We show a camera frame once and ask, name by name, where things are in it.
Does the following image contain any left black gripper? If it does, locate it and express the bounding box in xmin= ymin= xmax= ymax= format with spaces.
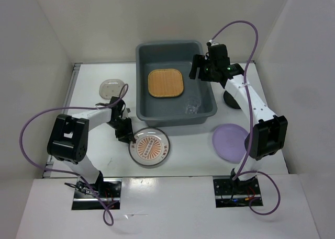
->
xmin=107 ymin=117 xmax=136 ymax=145

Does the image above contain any round patterned plate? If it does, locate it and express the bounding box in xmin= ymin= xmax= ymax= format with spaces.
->
xmin=128 ymin=127 xmax=171 ymax=168

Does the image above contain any woven bamboo square tray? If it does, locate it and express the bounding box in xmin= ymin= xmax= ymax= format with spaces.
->
xmin=148 ymin=69 xmax=184 ymax=98

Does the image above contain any clear plastic cup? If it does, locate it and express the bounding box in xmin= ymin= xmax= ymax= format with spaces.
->
xmin=184 ymin=96 xmax=202 ymax=115

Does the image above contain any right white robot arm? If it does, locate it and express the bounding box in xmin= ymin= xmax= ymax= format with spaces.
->
xmin=189 ymin=41 xmax=288 ymax=194

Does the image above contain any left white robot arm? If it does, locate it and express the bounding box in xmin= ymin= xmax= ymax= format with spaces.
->
xmin=47 ymin=97 xmax=136 ymax=197

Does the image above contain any grey plastic bin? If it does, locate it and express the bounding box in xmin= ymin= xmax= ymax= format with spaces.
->
xmin=136 ymin=40 xmax=217 ymax=127

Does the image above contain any black round plate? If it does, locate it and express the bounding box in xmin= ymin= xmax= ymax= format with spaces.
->
xmin=223 ymin=91 xmax=241 ymax=110

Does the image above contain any clear square small dish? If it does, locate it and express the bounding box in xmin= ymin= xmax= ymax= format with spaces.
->
xmin=99 ymin=79 xmax=125 ymax=100

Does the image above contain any purple round plate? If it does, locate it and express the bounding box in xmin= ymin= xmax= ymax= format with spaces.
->
xmin=212 ymin=123 xmax=249 ymax=164

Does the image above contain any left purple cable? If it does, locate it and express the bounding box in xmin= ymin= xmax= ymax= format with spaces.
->
xmin=19 ymin=83 xmax=129 ymax=226

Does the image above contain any purple cable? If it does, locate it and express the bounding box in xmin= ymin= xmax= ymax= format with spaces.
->
xmin=19 ymin=83 xmax=129 ymax=226
xmin=209 ymin=20 xmax=281 ymax=215

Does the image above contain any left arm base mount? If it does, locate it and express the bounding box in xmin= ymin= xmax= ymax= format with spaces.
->
xmin=65 ymin=178 xmax=123 ymax=211

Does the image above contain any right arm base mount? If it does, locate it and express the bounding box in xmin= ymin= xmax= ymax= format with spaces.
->
xmin=213 ymin=176 xmax=263 ymax=208

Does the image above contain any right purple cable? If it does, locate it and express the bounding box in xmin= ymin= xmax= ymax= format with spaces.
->
xmin=209 ymin=20 xmax=281 ymax=215

